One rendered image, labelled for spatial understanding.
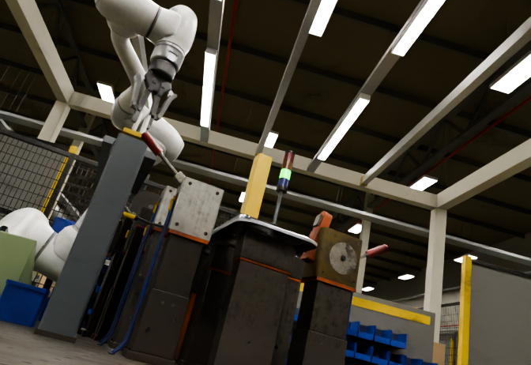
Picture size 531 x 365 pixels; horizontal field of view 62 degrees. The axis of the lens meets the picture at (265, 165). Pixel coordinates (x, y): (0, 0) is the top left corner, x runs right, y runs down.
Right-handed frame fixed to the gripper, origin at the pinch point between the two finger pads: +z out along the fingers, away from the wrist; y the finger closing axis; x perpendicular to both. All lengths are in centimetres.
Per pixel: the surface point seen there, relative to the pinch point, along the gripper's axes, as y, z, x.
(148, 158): 3.4, 10.3, -7.3
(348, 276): 47, 28, -40
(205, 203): 11.2, 23.2, -31.2
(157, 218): 11.7, 23.3, -5.0
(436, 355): 402, 2, 176
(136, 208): 16.6, 13.3, 32.8
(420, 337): 323, -1, 139
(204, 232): 12.7, 29.2, -31.7
